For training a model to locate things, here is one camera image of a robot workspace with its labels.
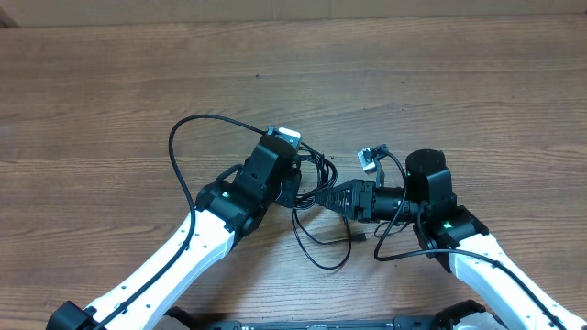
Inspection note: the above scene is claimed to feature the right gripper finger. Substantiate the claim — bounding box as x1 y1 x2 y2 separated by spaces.
315 179 365 204
323 196 361 220

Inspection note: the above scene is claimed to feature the thin black USB cable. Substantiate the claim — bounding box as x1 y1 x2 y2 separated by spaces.
291 208 369 271

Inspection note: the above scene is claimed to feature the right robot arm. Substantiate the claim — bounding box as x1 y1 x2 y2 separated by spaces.
316 146 586 329

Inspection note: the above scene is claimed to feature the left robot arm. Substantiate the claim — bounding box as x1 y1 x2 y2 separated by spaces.
47 127 301 329

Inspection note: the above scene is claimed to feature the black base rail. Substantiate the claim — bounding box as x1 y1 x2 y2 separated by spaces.
196 316 437 330

